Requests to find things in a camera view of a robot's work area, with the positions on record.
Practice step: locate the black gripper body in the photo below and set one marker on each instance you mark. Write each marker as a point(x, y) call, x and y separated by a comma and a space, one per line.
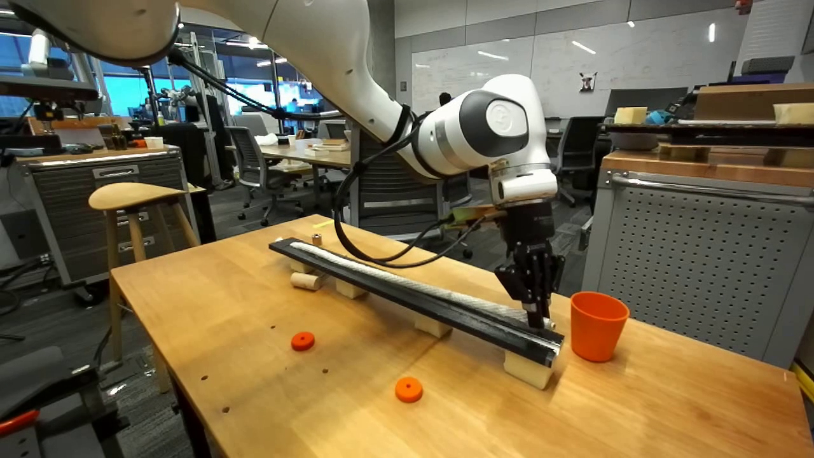
point(530, 233)

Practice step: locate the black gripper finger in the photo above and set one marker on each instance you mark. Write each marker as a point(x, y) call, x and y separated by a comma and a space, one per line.
point(521, 281)
point(549, 275)

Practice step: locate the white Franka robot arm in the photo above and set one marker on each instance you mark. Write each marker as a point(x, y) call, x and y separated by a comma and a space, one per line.
point(322, 52)

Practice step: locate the long black board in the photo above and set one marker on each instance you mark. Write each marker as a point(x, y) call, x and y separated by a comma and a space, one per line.
point(408, 301)

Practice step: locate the orange plastic cup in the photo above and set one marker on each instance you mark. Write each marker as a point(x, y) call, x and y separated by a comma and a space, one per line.
point(600, 331)

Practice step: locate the pale wooden support block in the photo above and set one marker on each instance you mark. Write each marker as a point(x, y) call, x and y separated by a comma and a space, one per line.
point(526, 369)
point(428, 327)
point(348, 288)

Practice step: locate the dark office chair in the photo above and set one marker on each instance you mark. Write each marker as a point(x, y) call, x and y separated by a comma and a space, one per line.
point(583, 144)

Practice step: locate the beige foam block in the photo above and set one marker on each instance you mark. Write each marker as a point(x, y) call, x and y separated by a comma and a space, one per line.
point(633, 115)
point(794, 115)

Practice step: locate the small orange disc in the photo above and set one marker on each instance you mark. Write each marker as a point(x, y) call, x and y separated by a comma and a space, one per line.
point(408, 391)
point(305, 342)

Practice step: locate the grey perforated tool cabinet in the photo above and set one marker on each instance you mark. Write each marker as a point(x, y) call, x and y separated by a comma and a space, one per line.
point(703, 264)

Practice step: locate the small blue object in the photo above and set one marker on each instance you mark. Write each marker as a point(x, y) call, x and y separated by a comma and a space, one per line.
point(657, 119)

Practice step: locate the dark flat screen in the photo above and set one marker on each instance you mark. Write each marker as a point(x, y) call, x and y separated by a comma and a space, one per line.
point(645, 100)

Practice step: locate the wooden boards stack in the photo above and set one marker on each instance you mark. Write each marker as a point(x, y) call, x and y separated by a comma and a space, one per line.
point(722, 133)

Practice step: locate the short wooden dowel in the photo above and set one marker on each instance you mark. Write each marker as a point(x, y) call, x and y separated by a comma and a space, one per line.
point(305, 281)

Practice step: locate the wooden office desk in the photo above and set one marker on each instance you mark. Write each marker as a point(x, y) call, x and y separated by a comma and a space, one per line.
point(306, 157)

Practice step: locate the brown wooden box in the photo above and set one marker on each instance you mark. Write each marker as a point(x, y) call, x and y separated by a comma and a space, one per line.
point(751, 103)

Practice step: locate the dark blue case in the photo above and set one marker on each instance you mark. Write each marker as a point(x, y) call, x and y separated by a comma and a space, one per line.
point(767, 70)

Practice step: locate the black slanted pole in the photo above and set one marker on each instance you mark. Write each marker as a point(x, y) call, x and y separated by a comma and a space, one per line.
point(229, 83)

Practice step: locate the black office chair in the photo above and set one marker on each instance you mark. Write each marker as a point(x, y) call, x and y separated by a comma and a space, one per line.
point(191, 153)

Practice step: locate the wooden stool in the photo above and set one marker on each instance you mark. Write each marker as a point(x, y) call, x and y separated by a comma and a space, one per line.
point(137, 194)

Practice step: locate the grey drawer cabinet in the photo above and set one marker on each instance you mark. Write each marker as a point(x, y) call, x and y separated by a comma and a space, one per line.
point(78, 213)

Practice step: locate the black equipment stand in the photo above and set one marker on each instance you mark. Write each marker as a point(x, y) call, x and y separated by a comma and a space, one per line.
point(53, 397)

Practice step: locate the small wall poster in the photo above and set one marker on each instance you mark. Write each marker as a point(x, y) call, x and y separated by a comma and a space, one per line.
point(588, 83)

